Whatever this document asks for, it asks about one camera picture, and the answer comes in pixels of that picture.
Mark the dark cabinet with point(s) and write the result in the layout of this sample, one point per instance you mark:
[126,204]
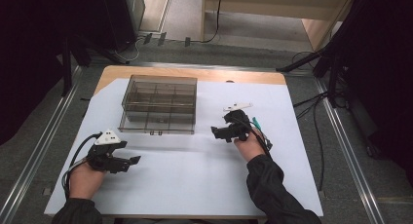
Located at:
[133,13]

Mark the person's right hand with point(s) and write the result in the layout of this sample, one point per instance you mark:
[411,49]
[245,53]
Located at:
[249,146]

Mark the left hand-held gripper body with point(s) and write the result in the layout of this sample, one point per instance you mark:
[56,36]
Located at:
[103,151]

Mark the green plug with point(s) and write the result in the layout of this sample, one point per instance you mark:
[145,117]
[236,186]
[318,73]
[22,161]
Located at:
[256,122]

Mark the clear smoky compartment box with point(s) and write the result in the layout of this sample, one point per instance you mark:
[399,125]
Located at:
[159,104]

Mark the black curtain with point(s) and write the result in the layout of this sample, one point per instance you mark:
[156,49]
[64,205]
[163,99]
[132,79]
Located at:
[48,39]
[380,71]

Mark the person's left hand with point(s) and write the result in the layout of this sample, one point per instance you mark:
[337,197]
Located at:
[85,181]

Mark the light wooden shelf unit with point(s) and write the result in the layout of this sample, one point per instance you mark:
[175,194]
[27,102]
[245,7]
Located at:
[269,5]

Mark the black metal stand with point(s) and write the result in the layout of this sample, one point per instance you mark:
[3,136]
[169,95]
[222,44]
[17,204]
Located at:
[66,68]

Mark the black tripod stand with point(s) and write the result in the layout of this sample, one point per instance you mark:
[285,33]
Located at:
[324,65]

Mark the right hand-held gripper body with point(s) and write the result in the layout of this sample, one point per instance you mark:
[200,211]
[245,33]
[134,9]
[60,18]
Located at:
[238,125]

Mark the white table sheet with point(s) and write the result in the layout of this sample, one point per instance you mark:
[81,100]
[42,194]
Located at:
[195,172]

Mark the wooden table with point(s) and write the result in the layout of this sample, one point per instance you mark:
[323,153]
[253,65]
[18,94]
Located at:
[207,75]

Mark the metal floor rail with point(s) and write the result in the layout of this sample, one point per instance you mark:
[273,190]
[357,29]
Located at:
[35,159]
[350,159]

